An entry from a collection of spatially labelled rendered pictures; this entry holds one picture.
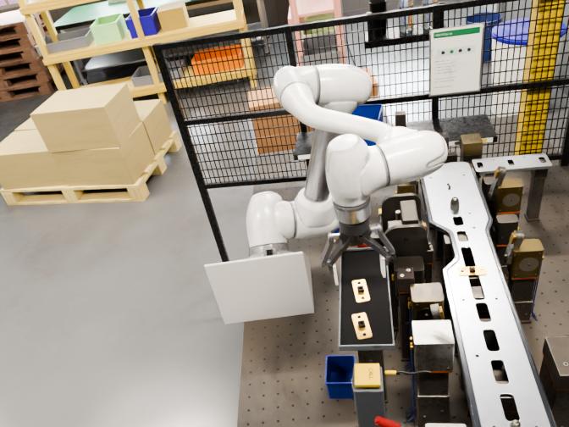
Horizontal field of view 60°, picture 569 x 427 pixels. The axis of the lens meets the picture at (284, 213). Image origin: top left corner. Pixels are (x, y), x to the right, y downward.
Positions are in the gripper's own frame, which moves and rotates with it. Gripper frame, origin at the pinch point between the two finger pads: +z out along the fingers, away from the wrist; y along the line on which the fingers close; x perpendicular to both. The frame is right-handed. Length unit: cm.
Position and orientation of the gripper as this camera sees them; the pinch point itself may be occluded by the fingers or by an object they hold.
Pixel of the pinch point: (359, 274)
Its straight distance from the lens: 137.6
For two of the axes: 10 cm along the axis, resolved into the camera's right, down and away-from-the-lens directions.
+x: 0.6, 5.9, -8.1
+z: 1.7, 7.9, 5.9
